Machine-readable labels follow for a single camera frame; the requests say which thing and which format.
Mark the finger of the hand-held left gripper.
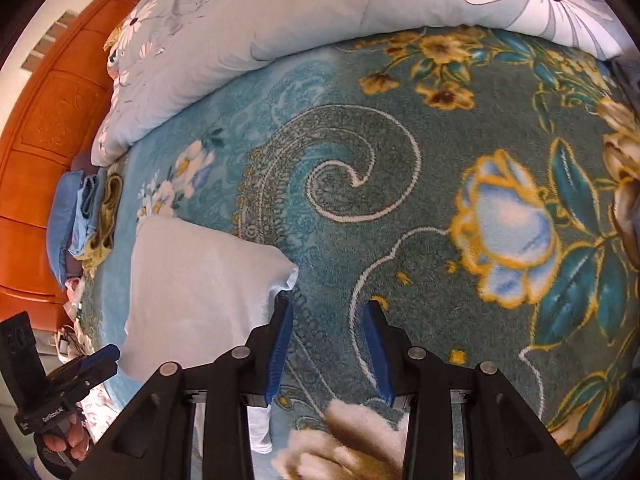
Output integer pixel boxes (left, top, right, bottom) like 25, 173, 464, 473
61, 361, 120, 398
75, 343, 121, 369

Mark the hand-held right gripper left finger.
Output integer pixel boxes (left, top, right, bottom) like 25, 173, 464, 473
87, 297, 296, 480

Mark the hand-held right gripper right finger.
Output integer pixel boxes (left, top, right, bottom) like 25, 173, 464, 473
362, 299, 581, 480

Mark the light blue long-sleeve shirt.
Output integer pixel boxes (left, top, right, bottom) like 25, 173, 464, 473
120, 217, 301, 456

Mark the person's left hand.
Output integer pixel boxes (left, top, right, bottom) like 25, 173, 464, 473
42, 411, 94, 459

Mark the grey floral cloth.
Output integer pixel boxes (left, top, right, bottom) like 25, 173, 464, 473
65, 275, 127, 443

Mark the folded blue cloth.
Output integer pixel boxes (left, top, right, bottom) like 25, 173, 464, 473
69, 172, 108, 257

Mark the teal floral blanket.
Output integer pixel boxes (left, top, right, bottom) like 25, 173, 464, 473
75, 25, 640, 480

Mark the wooden headboard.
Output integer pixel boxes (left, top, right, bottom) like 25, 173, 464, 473
0, 0, 151, 331

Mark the dusty blue garment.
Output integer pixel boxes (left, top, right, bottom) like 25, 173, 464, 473
570, 404, 640, 480

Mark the cartoon print pillow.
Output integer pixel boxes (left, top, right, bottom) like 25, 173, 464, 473
103, 24, 127, 70

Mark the grey-blue daisy print duvet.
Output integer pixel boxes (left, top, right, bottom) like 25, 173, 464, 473
90, 0, 632, 168

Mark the grey garment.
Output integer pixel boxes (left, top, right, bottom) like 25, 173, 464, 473
612, 55, 640, 102

